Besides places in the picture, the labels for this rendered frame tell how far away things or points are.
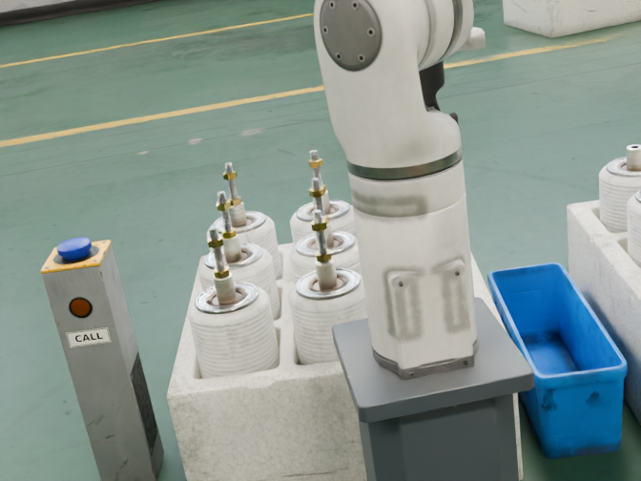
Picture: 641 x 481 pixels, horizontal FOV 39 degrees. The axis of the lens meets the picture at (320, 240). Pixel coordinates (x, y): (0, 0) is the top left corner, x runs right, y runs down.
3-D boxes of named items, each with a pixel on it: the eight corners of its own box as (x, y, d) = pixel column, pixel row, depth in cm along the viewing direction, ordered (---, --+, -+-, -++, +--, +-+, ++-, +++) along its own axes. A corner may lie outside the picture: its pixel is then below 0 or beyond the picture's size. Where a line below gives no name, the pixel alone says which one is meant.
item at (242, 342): (264, 398, 118) (239, 273, 111) (307, 427, 110) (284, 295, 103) (200, 430, 113) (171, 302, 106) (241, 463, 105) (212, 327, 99)
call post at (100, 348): (156, 485, 115) (100, 265, 103) (103, 492, 116) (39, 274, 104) (164, 451, 122) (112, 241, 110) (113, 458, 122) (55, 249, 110)
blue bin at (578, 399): (631, 453, 108) (631, 366, 103) (540, 465, 108) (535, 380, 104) (564, 332, 136) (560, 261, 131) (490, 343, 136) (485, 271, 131)
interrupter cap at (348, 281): (307, 272, 109) (306, 267, 109) (367, 272, 106) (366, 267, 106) (287, 302, 102) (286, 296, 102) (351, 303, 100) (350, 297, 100)
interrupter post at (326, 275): (321, 282, 106) (317, 257, 105) (341, 282, 105) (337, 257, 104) (315, 291, 104) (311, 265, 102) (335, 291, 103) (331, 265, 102)
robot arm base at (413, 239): (492, 362, 75) (477, 167, 68) (383, 384, 74) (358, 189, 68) (461, 313, 83) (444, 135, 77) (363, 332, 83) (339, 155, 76)
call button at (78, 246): (90, 262, 105) (86, 246, 104) (56, 267, 105) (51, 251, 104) (97, 249, 109) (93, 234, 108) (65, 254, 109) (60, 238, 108)
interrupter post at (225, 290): (231, 294, 106) (225, 269, 105) (241, 300, 104) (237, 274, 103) (213, 302, 105) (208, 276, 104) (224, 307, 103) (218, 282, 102)
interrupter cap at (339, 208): (290, 211, 129) (289, 207, 128) (340, 199, 130) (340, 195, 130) (304, 228, 122) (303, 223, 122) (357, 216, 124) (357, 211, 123)
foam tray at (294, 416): (524, 481, 106) (514, 348, 99) (196, 524, 107) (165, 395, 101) (466, 324, 142) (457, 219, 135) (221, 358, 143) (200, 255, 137)
